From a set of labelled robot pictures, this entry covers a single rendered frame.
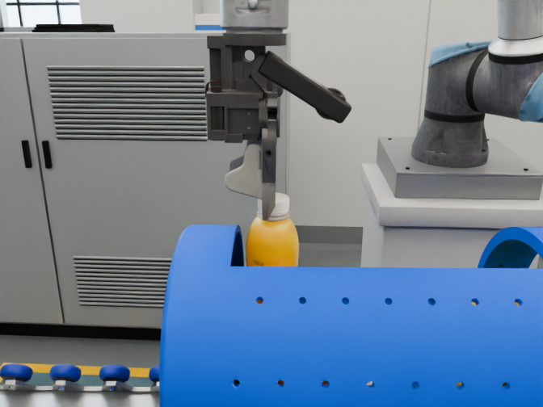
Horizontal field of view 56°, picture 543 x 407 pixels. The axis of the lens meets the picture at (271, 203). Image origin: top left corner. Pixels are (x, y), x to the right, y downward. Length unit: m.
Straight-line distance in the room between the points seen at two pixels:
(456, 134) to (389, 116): 2.40
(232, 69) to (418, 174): 0.52
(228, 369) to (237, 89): 0.30
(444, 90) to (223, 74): 0.56
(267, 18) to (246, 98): 0.09
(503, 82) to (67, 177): 1.88
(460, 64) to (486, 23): 2.51
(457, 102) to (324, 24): 2.38
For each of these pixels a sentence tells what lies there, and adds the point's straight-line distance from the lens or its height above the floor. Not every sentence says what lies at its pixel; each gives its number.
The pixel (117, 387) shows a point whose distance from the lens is 0.84.
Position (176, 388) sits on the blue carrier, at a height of 1.13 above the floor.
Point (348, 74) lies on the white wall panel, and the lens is 3.37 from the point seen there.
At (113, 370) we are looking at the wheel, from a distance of 0.82.
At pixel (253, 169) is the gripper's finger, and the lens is 0.58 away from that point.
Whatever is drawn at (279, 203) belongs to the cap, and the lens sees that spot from 0.61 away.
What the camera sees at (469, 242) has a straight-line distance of 1.03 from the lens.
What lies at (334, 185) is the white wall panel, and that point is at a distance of 3.50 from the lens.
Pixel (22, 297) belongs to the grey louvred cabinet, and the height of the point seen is 0.24.
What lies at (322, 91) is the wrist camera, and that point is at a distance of 0.58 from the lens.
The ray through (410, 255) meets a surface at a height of 1.05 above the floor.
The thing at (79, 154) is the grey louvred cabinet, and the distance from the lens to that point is 2.35.
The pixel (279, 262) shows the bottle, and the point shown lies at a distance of 0.62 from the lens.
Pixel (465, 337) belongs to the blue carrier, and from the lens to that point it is 0.54.
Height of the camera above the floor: 1.45
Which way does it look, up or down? 19 degrees down
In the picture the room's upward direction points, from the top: straight up
